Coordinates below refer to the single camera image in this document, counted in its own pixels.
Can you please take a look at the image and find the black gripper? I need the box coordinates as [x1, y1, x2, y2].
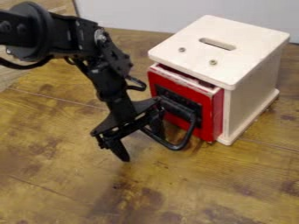
[91, 93, 164, 162]

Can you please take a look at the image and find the red drawer with black handle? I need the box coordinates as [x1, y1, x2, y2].
[147, 63, 224, 151]

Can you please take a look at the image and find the white wooden drawer box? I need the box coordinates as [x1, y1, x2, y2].
[148, 15, 290, 145]

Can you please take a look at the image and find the black cable loop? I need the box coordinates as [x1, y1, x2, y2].
[125, 74, 148, 92]

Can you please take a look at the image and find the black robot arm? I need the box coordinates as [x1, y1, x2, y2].
[0, 2, 160, 162]

